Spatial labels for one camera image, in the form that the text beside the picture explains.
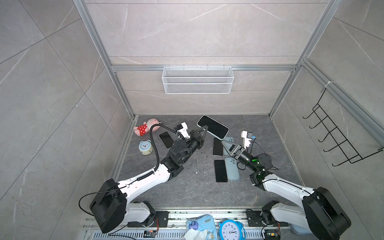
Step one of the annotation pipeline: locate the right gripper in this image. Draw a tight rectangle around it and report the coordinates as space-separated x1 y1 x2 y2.
222 140 259 174

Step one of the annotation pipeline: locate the light case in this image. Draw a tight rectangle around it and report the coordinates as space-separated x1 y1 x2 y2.
223 137 234 156
225 158 240 181

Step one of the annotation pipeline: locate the phone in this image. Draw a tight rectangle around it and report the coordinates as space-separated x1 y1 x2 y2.
214 160 228 183
159 132 174 149
213 138 223 156
197 115 229 140

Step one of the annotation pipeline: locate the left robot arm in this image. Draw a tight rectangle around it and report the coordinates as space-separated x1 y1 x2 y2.
90 126 208 234

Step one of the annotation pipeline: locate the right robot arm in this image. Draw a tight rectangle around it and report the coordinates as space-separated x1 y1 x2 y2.
221 140 352 240

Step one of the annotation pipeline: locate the small cream alarm clock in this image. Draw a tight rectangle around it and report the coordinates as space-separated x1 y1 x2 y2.
139 139 153 156

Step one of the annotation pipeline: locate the pink plush toy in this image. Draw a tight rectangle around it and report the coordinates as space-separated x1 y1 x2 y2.
134 119 162 136

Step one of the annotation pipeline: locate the blue tissue pack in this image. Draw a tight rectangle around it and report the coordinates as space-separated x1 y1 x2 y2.
184 215 218 240

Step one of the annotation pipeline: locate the blue alarm clock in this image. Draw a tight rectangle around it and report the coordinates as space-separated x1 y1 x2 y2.
219 220 246 240

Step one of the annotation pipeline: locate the grey blue pouch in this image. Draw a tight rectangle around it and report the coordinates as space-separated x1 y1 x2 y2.
291 224 312 235

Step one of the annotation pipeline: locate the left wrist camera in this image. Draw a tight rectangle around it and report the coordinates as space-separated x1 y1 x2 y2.
175 122 190 140

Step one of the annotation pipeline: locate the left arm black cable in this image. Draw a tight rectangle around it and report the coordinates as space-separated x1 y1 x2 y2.
149 123 178 172

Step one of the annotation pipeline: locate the white wire mesh basket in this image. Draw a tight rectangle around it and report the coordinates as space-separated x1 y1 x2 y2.
162 67 235 95

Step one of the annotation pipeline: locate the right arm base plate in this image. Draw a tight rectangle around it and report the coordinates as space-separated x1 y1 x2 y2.
246 209 279 227

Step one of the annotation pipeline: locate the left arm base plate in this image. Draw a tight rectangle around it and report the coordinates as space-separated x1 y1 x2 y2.
128 211 170 228

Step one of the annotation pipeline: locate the black wire hook rack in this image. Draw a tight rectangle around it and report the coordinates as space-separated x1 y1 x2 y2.
302 88 384 167

